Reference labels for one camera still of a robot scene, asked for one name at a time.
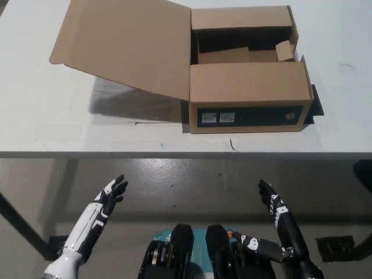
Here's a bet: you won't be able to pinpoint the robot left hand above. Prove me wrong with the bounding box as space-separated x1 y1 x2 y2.
62 174 129 257

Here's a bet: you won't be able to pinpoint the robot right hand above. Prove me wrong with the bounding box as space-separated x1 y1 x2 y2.
232 179 310 263

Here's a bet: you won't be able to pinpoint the brown cardboard box with lid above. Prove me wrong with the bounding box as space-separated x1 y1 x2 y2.
48 0 316 135

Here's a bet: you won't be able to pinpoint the black robot legs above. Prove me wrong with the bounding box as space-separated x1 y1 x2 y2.
138 223 277 279

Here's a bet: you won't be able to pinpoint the small cardboard inner box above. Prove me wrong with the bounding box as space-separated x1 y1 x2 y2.
275 40 297 63

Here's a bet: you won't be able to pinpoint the large black floor tape patch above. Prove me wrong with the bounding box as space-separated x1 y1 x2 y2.
315 234 356 262

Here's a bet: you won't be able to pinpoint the straight black table leg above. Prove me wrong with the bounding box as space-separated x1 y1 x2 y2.
0 191 51 260

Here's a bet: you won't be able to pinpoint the curved black table leg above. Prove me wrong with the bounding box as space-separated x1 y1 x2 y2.
352 159 372 257

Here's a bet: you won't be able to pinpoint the clear plastic sheet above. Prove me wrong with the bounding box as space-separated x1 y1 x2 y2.
89 77 190 126

